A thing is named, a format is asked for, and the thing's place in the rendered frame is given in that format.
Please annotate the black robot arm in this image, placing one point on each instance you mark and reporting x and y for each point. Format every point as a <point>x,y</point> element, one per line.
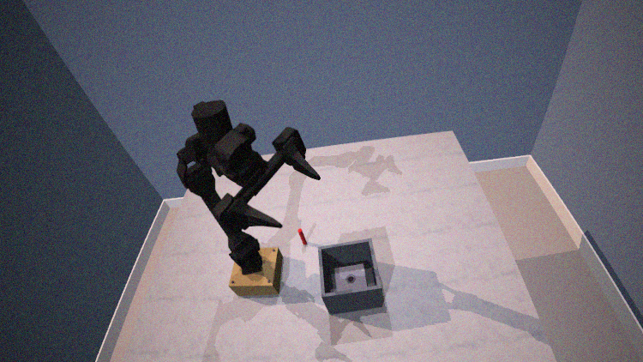
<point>225,149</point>

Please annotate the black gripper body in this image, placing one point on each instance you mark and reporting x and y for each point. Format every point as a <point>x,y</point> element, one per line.
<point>253,175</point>

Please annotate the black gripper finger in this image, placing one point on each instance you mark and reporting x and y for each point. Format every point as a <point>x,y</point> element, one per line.
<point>296,156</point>
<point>246,216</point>

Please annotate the dark red peg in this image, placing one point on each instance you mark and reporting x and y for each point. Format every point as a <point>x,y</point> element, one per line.
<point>302,236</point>

